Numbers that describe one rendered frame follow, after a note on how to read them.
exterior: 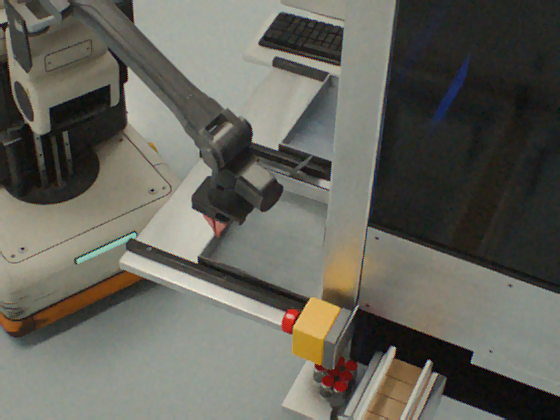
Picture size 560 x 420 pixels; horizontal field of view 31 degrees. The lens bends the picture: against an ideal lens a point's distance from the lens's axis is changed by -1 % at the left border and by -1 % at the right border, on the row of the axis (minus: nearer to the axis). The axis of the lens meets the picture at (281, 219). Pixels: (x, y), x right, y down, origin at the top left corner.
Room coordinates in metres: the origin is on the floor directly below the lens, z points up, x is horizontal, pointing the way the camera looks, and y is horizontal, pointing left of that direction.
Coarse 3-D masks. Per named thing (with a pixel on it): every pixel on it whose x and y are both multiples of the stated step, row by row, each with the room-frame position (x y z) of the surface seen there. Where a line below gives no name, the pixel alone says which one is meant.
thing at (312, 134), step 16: (336, 80) 1.77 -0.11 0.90; (320, 96) 1.72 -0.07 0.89; (336, 96) 1.74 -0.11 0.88; (304, 112) 1.64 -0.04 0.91; (320, 112) 1.68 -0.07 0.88; (304, 128) 1.63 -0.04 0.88; (320, 128) 1.63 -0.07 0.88; (288, 144) 1.57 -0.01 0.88; (304, 144) 1.57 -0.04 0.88; (320, 144) 1.58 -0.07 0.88; (320, 160) 1.50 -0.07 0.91
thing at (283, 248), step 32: (288, 192) 1.43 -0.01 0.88; (320, 192) 1.41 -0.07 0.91; (256, 224) 1.34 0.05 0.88; (288, 224) 1.34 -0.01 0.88; (320, 224) 1.35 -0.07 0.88; (224, 256) 1.26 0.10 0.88; (256, 256) 1.26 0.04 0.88; (288, 256) 1.26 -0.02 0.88; (320, 256) 1.27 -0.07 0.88; (288, 288) 1.16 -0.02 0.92; (320, 288) 1.19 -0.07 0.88
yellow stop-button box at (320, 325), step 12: (312, 300) 1.04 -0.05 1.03; (312, 312) 1.01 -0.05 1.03; (324, 312) 1.01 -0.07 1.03; (336, 312) 1.01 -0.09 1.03; (348, 312) 1.02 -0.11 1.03; (300, 324) 0.99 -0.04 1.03; (312, 324) 0.99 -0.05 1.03; (324, 324) 0.99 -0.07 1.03; (336, 324) 0.99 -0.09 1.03; (300, 336) 0.98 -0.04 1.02; (312, 336) 0.97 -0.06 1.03; (324, 336) 0.97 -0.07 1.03; (336, 336) 0.97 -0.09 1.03; (300, 348) 0.97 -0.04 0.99; (312, 348) 0.97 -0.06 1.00; (324, 348) 0.96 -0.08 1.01; (312, 360) 0.97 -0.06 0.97; (324, 360) 0.96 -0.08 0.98
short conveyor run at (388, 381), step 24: (384, 360) 0.97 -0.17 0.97; (360, 384) 0.95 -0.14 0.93; (384, 384) 0.95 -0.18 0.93; (408, 384) 0.95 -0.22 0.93; (432, 384) 0.95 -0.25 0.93; (336, 408) 0.86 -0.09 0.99; (360, 408) 0.88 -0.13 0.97; (384, 408) 0.91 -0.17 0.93; (408, 408) 0.88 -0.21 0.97; (432, 408) 0.91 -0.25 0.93
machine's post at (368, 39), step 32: (352, 0) 1.06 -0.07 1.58; (384, 0) 1.04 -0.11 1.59; (352, 32) 1.06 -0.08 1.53; (384, 32) 1.04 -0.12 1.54; (352, 64) 1.06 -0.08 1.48; (384, 64) 1.04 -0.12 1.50; (352, 96) 1.05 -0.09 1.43; (384, 96) 1.04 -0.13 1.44; (352, 128) 1.05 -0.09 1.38; (352, 160) 1.05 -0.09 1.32; (352, 192) 1.05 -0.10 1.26; (352, 224) 1.05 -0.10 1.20; (352, 256) 1.04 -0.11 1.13; (352, 288) 1.04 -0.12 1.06
